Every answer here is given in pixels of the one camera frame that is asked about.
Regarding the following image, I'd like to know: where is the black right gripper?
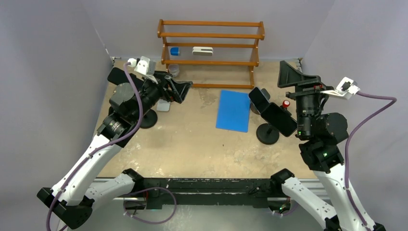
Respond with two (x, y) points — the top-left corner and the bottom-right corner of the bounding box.
(276, 61), (332, 136)

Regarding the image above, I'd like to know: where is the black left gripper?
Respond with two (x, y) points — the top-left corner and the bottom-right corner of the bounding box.
(131, 73), (191, 122)

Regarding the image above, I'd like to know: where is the black smartphone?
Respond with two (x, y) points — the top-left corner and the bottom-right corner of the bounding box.
(260, 103), (297, 137)

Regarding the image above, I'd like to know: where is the black round-base phone stand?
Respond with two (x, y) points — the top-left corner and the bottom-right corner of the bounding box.
(256, 123), (280, 145)

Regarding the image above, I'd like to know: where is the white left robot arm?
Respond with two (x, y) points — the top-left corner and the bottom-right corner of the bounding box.
(37, 71), (193, 229)

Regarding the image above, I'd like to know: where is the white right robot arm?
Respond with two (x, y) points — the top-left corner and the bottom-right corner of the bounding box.
(270, 61), (385, 231)

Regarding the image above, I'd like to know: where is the white folding phone stand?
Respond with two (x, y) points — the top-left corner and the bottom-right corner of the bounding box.
(156, 99), (171, 112)

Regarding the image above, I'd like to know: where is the black phone on wooden stand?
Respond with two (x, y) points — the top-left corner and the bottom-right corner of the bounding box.
(248, 87), (270, 114)

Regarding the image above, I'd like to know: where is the black phone on tripod stand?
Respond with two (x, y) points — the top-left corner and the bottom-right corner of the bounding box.
(107, 67), (143, 90)

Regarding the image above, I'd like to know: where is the clear plastic cup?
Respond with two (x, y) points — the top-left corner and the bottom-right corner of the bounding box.
(168, 64), (180, 77)

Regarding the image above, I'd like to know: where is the red capped black bottle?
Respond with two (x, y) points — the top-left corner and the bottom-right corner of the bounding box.
(280, 100), (291, 111)

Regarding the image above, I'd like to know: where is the blue small box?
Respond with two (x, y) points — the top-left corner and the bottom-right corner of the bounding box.
(170, 47), (180, 56)

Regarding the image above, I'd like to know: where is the white rectangular device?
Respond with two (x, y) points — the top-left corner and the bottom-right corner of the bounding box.
(192, 46), (214, 56)

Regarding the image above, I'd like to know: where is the orange wooden shelf rack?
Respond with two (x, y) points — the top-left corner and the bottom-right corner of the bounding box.
(157, 19), (265, 90)

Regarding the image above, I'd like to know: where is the blue rectangular mat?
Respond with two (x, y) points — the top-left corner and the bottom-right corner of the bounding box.
(216, 90), (250, 132)

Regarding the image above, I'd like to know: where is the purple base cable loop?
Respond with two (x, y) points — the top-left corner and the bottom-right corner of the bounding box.
(122, 187), (178, 225)

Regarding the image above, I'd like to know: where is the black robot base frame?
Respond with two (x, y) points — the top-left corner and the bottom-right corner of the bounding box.
(134, 178), (286, 209)

